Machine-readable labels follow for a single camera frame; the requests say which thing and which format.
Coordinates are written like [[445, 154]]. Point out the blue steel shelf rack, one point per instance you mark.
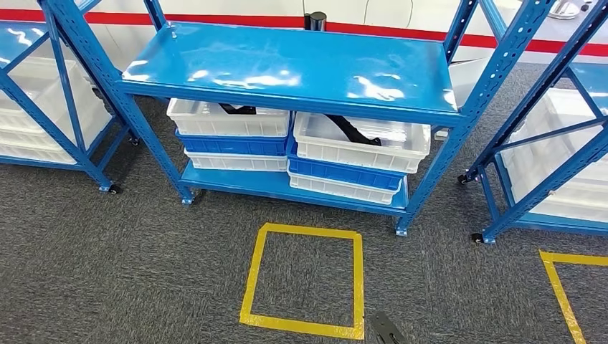
[[285, 61], [546, 190], [47, 126]]

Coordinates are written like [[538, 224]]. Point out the blue plastic crate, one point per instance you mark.
[[233, 145], [342, 176]]

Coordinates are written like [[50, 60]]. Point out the grey floor plate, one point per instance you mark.
[[441, 134]]

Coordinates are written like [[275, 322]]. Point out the small white clip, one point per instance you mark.
[[172, 32]]

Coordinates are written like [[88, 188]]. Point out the white plastic crate stack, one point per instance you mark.
[[28, 109]]

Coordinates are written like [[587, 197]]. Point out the chrome stanchion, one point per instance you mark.
[[565, 9]]

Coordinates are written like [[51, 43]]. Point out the black plastic bracket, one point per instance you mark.
[[237, 109], [354, 133]]

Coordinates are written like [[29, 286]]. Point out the black stanchion post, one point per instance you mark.
[[316, 21]]

